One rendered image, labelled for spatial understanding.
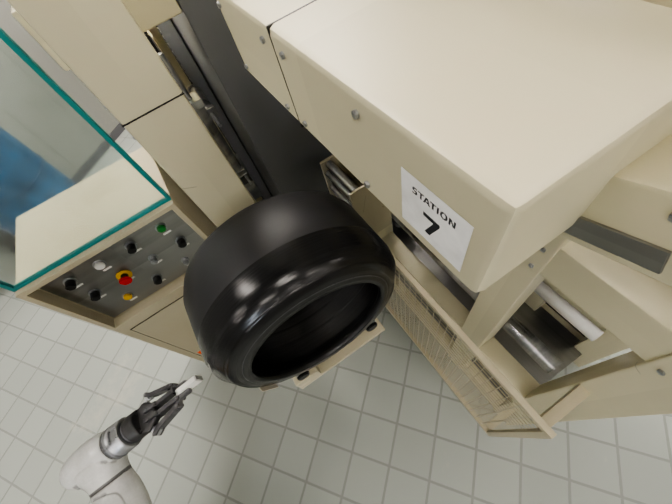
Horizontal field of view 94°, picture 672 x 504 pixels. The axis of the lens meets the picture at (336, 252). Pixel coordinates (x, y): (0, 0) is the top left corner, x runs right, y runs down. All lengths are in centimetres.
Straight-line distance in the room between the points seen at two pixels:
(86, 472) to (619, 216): 121
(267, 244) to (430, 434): 153
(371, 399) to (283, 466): 59
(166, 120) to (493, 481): 195
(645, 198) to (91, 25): 73
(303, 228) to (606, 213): 50
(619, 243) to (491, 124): 19
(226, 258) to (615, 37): 64
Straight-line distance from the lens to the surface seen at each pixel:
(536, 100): 30
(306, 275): 63
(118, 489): 118
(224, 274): 69
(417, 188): 30
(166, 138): 77
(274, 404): 211
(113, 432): 114
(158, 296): 152
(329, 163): 113
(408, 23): 41
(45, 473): 298
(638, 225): 38
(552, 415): 104
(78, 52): 71
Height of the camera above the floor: 196
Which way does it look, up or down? 58 degrees down
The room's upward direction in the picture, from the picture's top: 22 degrees counter-clockwise
